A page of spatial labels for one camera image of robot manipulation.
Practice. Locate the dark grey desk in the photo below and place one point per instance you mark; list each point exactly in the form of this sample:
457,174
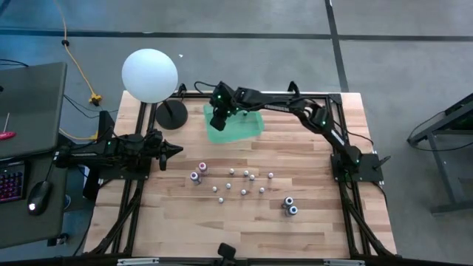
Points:
22,229

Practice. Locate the teal translucent plastic bin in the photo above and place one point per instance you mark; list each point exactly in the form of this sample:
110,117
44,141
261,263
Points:
244,127

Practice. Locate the white globe table lamp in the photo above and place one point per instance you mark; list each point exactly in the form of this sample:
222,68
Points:
149,75

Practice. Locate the backlit black keyboard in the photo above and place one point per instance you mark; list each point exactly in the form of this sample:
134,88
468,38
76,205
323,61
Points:
11,184

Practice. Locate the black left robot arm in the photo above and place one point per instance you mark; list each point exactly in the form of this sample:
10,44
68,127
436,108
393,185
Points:
92,153

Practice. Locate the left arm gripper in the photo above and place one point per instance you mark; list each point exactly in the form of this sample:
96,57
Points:
155,146

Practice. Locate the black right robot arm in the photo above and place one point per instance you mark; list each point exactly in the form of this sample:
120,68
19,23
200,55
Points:
284,103

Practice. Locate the silver metal bracket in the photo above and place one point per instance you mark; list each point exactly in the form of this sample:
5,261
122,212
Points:
343,262
138,261

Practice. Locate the large black-capped colouring bottle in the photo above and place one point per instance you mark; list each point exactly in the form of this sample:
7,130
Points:
288,201

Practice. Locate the large red colouring bottle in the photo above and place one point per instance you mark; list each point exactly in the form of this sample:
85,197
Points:
202,167

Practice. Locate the black controller box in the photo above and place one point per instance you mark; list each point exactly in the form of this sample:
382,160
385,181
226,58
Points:
106,123

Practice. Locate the black computer mouse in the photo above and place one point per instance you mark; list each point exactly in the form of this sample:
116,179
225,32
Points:
38,197

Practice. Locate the dark grey laptop lid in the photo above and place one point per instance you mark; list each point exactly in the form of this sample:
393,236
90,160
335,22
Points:
33,107

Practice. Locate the black metal stand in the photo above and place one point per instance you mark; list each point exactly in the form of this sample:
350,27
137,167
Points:
454,207

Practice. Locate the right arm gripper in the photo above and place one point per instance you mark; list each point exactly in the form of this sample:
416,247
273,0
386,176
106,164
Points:
221,101

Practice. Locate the large purple-capped colouring bottle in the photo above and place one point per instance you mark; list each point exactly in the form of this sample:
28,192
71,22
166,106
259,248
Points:
194,177

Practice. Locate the large blue-capped colouring bottle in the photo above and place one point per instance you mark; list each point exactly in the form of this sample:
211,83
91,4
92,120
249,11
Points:
292,210

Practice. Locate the small green colouring bottle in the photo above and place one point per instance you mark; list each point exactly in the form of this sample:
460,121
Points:
221,200

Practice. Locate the black boxy device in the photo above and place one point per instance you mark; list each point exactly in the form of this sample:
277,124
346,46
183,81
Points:
226,253

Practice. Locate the black aluminium table frame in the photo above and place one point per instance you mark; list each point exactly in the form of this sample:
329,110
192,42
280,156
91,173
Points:
142,118

